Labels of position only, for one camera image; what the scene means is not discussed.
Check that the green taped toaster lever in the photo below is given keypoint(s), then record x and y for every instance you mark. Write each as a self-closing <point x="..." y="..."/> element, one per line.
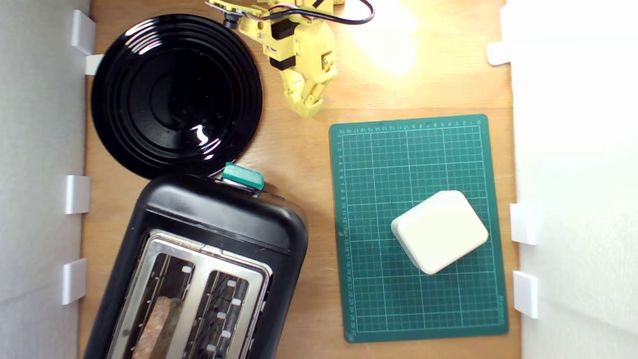
<point x="243" y="176"/>

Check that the black two-slot toaster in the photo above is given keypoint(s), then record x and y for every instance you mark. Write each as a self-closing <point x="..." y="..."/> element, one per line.
<point x="219" y="219"/>

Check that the green cutting mat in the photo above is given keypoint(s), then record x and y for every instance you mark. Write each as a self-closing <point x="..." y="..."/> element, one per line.
<point x="369" y="199"/>

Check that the black ribbed plate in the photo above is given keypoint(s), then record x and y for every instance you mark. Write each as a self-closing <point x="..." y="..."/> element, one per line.
<point x="174" y="94"/>

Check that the white rounded block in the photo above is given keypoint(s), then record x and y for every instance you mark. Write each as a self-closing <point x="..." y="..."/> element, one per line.
<point x="438" y="232"/>

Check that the brown bread slice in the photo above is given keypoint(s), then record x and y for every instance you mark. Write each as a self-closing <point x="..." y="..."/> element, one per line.
<point x="157" y="329"/>

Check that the yellow wrist camera mount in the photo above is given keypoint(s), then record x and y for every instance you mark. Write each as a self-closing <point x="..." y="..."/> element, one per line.
<point x="244" y="9"/>

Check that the white wall clip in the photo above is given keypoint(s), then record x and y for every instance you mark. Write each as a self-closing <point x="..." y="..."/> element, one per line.
<point x="74" y="281"/>
<point x="77" y="194"/>
<point x="526" y="294"/>
<point x="523" y="223"/>
<point x="93" y="64"/>
<point x="498" y="53"/>
<point x="82" y="31"/>

